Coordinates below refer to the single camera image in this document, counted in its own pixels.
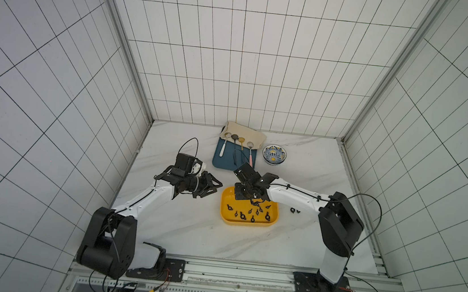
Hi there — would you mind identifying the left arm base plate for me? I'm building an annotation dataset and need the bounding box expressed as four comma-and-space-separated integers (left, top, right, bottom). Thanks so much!
125, 242, 187, 283

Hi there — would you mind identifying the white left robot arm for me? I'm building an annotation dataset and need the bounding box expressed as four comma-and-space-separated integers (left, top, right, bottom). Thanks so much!
76, 171, 223, 279

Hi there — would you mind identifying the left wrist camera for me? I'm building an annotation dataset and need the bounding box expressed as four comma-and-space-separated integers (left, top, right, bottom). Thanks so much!
174, 153, 206, 176

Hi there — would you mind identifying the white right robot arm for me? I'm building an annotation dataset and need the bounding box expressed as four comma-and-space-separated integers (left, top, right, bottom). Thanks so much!
234, 169, 365, 286

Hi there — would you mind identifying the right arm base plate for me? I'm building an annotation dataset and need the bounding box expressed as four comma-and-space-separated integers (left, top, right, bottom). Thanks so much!
293, 272, 352, 292

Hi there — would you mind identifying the black handled spoon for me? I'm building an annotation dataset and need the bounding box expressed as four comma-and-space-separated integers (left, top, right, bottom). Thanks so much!
231, 134, 239, 166

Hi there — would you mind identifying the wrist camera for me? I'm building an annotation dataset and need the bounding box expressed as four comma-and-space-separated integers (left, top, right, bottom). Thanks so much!
233, 162, 262, 188
174, 153, 206, 176

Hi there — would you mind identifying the white handled spoon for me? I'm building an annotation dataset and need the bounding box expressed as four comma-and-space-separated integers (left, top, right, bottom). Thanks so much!
219, 132, 232, 157

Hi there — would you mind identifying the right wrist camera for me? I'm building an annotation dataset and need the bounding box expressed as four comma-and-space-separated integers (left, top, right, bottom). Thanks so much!
233, 162, 262, 188

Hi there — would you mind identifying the pink handled spoon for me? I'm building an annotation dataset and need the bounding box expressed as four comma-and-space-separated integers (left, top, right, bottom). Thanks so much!
247, 141, 254, 166

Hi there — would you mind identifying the aluminium rail frame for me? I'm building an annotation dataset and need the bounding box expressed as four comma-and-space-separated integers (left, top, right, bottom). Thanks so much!
57, 241, 422, 292

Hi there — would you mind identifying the gold spoon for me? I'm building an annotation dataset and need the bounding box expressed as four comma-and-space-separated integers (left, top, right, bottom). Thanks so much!
238, 137, 245, 150

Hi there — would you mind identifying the dark teal tray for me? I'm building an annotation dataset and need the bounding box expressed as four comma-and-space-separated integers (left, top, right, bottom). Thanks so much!
212, 139, 256, 171

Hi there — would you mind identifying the yellow plastic storage box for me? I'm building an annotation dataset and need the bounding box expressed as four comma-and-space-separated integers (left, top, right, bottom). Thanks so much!
220, 187, 279, 227

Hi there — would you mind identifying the beige cloth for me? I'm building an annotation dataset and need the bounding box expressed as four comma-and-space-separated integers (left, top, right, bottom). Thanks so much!
219, 121, 266, 150

